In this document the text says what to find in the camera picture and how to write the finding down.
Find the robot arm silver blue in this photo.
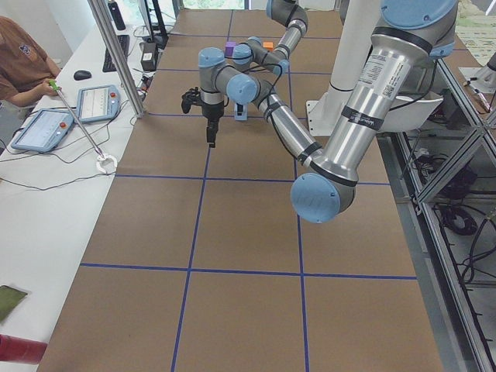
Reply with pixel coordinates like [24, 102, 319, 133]
[194, 1, 458, 223]
[231, 0, 308, 78]

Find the purple foam block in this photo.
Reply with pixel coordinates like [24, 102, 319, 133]
[225, 41, 237, 59]

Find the black power adapter box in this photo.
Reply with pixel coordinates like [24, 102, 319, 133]
[140, 43, 157, 72]

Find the black monitor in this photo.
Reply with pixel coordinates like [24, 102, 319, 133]
[137, 0, 169, 50]

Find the far blue teach pendant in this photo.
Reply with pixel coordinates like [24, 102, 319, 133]
[76, 84, 120, 124]

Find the blue teach pendant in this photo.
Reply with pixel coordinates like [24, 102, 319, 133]
[76, 84, 120, 124]
[11, 109, 74, 153]

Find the black keyboard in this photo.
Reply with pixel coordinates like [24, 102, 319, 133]
[102, 34, 131, 74]

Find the black bottle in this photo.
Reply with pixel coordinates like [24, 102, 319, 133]
[108, 0, 126, 31]

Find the black computer mouse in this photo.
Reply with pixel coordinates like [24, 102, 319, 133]
[73, 70, 92, 81]

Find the near blue teach pendant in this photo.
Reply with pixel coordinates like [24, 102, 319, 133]
[11, 109, 74, 153]

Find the white chair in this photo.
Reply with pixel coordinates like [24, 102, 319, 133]
[379, 92, 443, 133]

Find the person in brown shirt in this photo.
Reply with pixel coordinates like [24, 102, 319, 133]
[1, 16, 60, 108]

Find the green bean bag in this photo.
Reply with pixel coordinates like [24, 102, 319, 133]
[0, 285, 28, 322]

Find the red cylinder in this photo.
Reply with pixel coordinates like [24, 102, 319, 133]
[0, 334, 47, 364]

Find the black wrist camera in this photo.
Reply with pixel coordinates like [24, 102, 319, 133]
[181, 87, 202, 114]

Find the reacher grabber stick green handle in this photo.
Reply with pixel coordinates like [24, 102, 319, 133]
[48, 79, 118, 174]

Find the aluminium frame post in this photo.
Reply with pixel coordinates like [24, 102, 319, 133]
[88, 0, 144, 118]

